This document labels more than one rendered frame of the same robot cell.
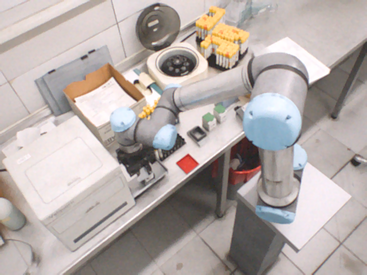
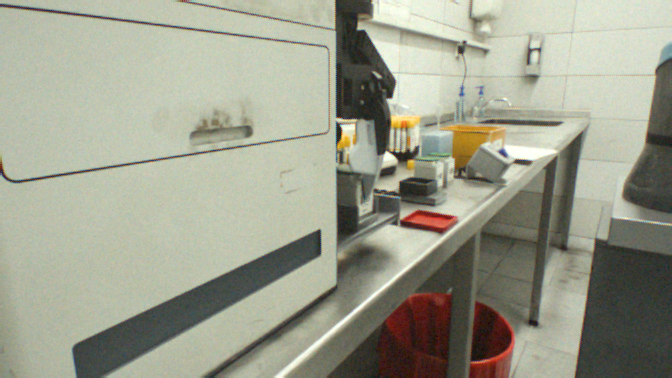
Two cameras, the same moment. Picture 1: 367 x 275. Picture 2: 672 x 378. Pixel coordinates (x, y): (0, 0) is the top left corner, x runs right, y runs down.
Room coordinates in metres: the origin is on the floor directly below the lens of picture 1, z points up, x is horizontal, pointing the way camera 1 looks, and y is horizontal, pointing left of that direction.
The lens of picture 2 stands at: (0.19, 0.35, 1.08)
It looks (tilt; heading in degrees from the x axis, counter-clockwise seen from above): 14 degrees down; 339
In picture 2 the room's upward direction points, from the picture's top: straight up
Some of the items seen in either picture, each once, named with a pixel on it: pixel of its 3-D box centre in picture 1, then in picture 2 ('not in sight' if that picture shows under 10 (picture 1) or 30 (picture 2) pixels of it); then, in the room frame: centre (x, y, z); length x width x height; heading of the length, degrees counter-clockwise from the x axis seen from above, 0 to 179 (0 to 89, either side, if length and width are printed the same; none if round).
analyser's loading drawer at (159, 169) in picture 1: (141, 180); (338, 222); (0.64, 0.17, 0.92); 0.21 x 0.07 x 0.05; 125
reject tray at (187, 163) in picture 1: (187, 163); (429, 220); (0.72, -0.01, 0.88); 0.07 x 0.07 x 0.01; 35
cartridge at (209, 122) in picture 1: (209, 122); (428, 174); (0.90, -0.12, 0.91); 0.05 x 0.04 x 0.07; 35
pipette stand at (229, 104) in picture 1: (227, 95); (436, 154); (1.02, -0.22, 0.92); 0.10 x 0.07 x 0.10; 127
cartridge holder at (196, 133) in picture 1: (198, 134); (418, 189); (0.85, -0.07, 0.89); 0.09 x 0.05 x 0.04; 34
